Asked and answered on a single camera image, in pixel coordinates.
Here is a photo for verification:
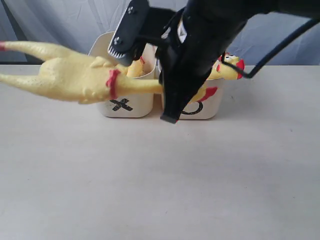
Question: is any cream bin marked X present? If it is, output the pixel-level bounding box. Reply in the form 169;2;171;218
89;32;157;118

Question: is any blue-grey backdrop curtain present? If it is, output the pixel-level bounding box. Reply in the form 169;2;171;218
0;0;307;65

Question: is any whole rubber chicken front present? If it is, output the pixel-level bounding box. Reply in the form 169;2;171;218
208;52;245;80

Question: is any black cable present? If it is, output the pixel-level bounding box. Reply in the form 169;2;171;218
219;17;320;80

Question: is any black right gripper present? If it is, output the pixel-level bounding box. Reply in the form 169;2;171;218
156;4;248;125

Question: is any whole rubber chicken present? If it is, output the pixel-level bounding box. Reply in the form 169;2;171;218
0;41;218;105
208;52;245;80

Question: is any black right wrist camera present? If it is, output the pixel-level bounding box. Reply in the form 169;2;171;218
107;0;183;67

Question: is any cream bin marked O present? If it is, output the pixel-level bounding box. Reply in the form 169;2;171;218
156;62;225;120

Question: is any headless rubber chicken body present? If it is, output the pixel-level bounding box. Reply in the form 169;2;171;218
126;56;147;78

